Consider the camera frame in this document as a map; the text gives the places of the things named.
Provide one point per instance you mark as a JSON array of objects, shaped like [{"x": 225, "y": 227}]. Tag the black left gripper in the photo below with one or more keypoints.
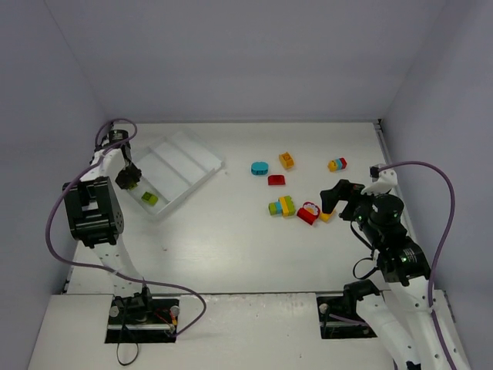
[{"x": 128, "y": 178}]

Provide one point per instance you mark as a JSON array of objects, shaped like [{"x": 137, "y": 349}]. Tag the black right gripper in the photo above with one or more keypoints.
[{"x": 345, "y": 192}]

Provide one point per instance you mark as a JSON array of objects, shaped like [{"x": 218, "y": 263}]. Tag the yellow curved lego brick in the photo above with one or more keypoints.
[{"x": 326, "y": 217}]

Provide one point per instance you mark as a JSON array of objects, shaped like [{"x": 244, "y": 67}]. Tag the green lego brick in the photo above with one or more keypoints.
[{"x": 149, "y": 198}]

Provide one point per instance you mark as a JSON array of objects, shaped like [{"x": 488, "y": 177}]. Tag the red curved lego brick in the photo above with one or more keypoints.
[{"x": 276, "y": 180}]

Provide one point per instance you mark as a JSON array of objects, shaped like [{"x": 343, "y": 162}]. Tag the blue oval lego brick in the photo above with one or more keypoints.
[{"x": 259, "y": 168}]

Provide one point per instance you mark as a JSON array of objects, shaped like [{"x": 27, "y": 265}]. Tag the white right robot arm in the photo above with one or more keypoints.
[{"x": 425, "y": 342}]

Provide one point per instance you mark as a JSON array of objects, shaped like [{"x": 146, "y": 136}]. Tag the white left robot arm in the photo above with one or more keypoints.
[{"x": 96, "y": 219}]

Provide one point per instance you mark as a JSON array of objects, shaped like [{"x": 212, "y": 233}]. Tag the red flower lego brick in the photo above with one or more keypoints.
[{"x": 309, "y": 212}]

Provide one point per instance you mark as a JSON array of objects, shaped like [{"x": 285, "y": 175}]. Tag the yellow blue red lego stack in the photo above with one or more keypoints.
[{"x": 337, "y": 164}]

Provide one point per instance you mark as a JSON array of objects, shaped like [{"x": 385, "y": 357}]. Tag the clear plastic divided tray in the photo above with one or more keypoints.
[{"x": 173, "y": 167}]

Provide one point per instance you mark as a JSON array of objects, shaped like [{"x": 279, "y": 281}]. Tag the green blue yellow lego stack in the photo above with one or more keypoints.
[{"x": 284, "y": 206}]

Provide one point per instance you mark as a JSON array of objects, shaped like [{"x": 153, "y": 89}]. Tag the yellow square lego brick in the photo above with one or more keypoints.
[{"x": 286, "y": 161}]

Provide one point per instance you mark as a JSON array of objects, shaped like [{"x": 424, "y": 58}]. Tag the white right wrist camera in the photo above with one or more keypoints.
[{"x": 383, "y": 181}]

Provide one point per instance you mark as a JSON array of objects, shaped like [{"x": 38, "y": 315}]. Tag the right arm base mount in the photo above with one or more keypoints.
[{"x": 337, "y": 322}]

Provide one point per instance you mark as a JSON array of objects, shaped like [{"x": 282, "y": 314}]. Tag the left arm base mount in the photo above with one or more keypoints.
[{"x": 155, "y": 324}]

